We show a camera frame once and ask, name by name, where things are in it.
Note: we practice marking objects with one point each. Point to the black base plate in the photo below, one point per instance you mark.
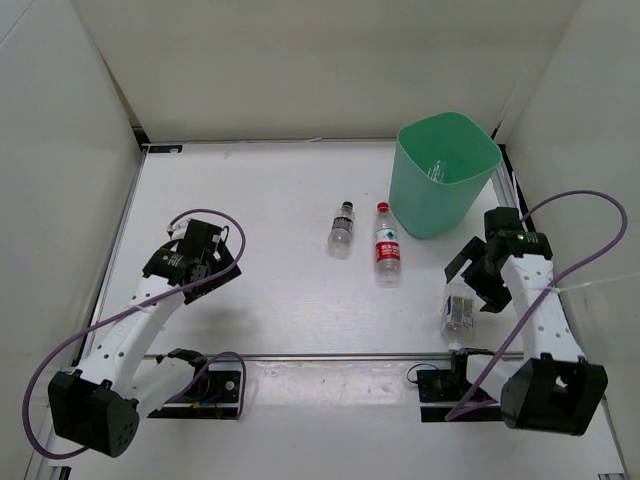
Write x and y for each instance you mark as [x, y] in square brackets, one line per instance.
[220, 401]
[439, 390]

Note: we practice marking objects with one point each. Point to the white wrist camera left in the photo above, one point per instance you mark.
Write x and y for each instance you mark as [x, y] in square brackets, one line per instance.
[177, 231]

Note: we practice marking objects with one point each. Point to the red-label plastic water bottle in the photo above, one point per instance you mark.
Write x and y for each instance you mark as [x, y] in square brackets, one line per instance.
[387, 257]

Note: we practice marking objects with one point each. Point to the clear blue-cap plastic bottle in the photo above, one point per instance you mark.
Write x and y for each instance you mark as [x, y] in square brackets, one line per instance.
[438, 172]

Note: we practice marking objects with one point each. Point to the green plastic bin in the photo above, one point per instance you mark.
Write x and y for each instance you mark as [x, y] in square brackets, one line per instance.
[423, 207]

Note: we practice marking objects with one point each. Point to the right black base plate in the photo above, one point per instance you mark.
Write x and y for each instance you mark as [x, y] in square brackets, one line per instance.
[439, 390]

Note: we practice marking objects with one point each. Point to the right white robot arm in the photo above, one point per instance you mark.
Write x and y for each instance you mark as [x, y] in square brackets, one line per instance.
[554, 389]

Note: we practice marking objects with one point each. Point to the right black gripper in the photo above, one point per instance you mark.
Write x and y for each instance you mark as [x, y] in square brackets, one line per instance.
[496, 296]

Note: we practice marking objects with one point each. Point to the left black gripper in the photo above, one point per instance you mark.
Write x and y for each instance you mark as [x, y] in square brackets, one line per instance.
[207, 287]

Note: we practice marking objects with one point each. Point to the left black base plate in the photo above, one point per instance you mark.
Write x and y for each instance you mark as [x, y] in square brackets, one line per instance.
[220, 401]

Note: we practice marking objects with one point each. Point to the crushed blue-label plastic bottle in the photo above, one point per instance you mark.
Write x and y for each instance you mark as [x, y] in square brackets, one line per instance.
[457, 317]

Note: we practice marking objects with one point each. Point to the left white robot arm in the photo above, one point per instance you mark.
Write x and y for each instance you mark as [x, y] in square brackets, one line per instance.
[101, 402]

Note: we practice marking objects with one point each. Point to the small black-cap plastic bottle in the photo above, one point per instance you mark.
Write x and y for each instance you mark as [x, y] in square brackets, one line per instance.
[341, 233]

